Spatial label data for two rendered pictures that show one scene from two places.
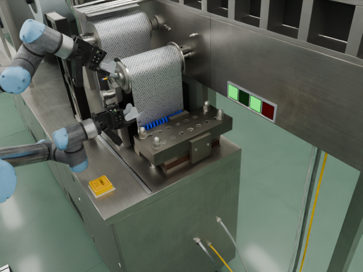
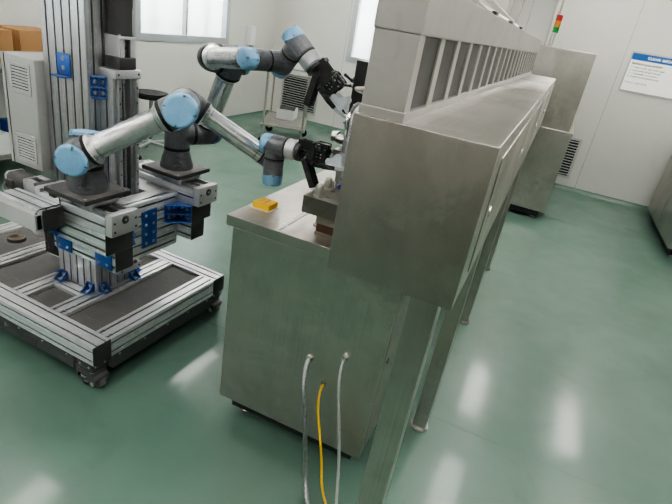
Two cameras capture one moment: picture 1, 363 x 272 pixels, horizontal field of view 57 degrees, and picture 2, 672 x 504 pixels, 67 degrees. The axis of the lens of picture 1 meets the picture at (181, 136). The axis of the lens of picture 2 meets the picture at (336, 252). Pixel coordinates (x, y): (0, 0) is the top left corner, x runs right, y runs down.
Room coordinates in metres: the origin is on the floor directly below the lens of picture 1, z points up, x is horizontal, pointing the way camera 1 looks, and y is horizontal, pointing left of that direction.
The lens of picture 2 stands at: (0.12, -1.25, 1.58)
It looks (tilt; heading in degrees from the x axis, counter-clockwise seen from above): 25 degrees down; 52
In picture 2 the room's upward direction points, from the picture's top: 10 degrees clockwise
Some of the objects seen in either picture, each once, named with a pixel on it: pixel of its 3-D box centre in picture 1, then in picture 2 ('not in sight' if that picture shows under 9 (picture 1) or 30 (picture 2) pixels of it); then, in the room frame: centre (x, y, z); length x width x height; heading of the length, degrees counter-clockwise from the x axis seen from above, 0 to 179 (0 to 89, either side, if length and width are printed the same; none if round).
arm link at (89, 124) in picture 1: (89, 128); (294, 149); (1.07, 0.35, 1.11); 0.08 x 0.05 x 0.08; 33
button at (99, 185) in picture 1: (100, 185); (265, 204); (0.97, 0.33, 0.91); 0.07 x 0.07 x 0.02; 33
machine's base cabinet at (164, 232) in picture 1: (89, 134); (397, 248); (2.05, 0.68, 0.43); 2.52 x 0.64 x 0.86; 33
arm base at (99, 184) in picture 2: not in sight; (87, 175); (0.45, 0.83, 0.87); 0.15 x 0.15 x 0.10
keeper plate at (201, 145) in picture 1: (200, 148); not in sight; (1.09, -0.08, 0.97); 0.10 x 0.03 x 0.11; 123
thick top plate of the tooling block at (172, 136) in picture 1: (184, 132); (365, 213); (1.16, -0.01, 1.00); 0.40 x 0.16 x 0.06; 123
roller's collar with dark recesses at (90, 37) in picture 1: (88, 40); not in sight; (1.42, 0.37, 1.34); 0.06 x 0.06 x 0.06; 33
